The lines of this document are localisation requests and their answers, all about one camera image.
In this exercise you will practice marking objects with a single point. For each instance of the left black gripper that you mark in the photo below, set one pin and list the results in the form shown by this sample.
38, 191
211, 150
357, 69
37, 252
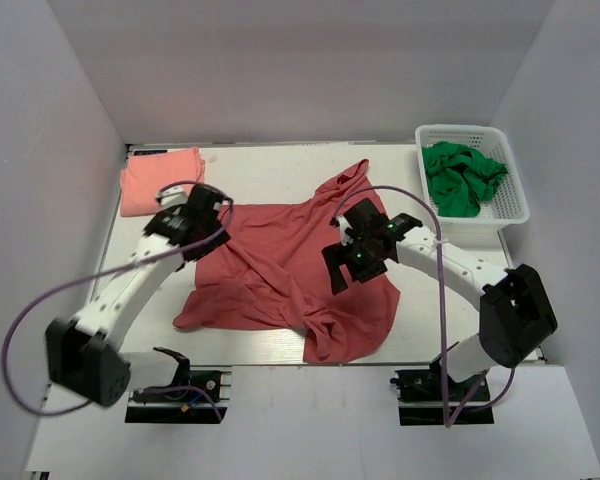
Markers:
219, 239

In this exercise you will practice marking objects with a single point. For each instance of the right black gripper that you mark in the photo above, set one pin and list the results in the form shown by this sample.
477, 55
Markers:
337, 255

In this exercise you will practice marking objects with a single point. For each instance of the red t-shirt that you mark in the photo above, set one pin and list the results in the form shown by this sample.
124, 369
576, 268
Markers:
271, 275

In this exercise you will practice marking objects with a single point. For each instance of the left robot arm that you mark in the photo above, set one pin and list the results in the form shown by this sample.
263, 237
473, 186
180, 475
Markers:
84, 352

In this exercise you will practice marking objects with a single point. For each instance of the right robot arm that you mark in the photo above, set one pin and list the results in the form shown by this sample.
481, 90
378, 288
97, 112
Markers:
515, 314

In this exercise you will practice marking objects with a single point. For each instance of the folded pink t-shirt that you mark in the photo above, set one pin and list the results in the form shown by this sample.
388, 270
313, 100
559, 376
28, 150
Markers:
145, 175

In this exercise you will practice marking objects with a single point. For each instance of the green t-shirt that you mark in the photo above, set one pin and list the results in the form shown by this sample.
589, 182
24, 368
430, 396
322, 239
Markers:
460, 178

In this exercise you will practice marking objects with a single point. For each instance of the white plastic basket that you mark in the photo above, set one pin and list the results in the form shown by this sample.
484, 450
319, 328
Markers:
509, 205

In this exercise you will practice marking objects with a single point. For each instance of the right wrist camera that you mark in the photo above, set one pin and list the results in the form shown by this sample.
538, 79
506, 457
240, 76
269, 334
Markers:
343, 227

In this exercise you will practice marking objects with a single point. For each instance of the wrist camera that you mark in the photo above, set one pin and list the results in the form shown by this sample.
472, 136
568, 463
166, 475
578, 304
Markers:
170, 197
343, 227

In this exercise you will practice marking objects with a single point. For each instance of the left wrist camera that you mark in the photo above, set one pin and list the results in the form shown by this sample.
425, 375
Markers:
170, 197

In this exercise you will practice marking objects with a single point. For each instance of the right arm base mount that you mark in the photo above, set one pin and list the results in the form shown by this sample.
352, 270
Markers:
419, 396

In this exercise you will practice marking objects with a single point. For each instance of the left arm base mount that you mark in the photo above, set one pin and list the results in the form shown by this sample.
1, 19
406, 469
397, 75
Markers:
180, 395

